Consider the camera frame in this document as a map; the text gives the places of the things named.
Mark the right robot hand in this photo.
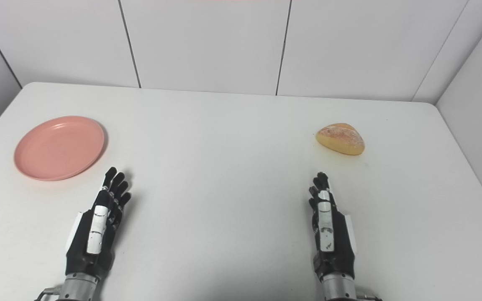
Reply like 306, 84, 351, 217
308, 171, 358, 281

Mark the bread roll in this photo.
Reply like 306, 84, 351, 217
315, 122, 366, 156

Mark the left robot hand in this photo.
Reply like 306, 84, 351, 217
65, 167, 132, 279

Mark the pink plate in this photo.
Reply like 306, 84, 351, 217
13, 116, 105, 181

